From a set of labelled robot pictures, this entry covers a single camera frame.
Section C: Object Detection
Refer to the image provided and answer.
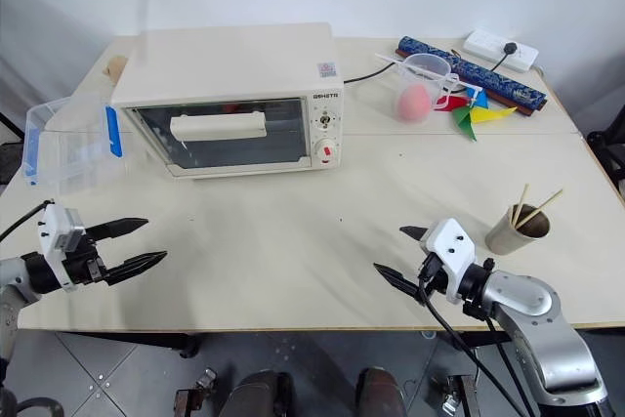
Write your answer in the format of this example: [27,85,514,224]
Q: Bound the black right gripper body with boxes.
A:
[416,253,450,300]

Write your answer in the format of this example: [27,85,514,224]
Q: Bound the blue patterned rolled scroll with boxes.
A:
[394,35,549,120]

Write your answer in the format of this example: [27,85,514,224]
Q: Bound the black power cable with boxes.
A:
[341,66,393,86]

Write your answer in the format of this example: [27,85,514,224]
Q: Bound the colourful paper pinwheel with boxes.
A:
[375,51,520,144]

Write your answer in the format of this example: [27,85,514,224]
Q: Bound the black plug with cable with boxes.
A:
[487,41,521,75]

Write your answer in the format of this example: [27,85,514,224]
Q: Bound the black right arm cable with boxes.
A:
[417,260,541,417]

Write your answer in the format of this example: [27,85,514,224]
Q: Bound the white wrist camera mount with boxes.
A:
[420,217,478,305]
[37,203,88,292]

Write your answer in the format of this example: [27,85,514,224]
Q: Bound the white timer knob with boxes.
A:
[314,140,339,163]

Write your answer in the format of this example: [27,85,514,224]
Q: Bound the metal foot bracket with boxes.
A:
[431,371,479,417]
[172,366,219,417]

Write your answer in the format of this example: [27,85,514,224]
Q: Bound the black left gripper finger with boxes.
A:
[85,217,149,243]
[104,250,169,287]

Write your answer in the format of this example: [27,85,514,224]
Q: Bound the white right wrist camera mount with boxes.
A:
[420,217,478,305]

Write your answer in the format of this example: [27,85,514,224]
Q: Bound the black table frame bar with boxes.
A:
[57,330,202,360]

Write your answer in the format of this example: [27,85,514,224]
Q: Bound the glass oven door with handle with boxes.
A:
[119,97,310,167]

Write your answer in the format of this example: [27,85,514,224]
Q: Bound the black stand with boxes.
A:
[584,98,625,204]

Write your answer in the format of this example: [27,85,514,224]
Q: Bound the clear plastic box blue latches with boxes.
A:
[21,92,129,196]

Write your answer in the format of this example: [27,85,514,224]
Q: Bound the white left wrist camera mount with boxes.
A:
[37,203,88,292]

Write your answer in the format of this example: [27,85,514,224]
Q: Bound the brown paper piece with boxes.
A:
[101,55,130,83]

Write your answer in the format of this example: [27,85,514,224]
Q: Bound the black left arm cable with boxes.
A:
[0,198,55,243]

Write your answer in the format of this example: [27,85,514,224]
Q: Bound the white power strip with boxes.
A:
[462,28,540,73]

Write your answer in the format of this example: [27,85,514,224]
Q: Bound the cream white toaster oven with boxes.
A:
[110,21,346,181]

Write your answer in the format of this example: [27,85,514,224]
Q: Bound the clear plastic measuring cup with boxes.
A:
[397,52,463,113]

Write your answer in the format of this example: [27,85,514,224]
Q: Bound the beige paper cup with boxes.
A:
[484,204,552,257]

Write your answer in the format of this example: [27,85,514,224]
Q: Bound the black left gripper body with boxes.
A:
[62,234,108,287]

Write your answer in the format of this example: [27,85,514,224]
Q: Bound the dark rounded shape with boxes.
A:
[226,369,295,417]
[354,366,412,417]

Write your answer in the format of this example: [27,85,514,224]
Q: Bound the pink egg-shaped sponge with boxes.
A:
[394,83,434,123]

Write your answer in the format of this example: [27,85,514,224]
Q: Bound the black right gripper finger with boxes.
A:
[372,263,422,298]
[398,225,432,245]

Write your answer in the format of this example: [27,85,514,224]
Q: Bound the black equipment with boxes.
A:
[0,110,26,194]

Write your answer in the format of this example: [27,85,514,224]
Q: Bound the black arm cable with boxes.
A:
[417,260,541,417]
[0,198,55,243]

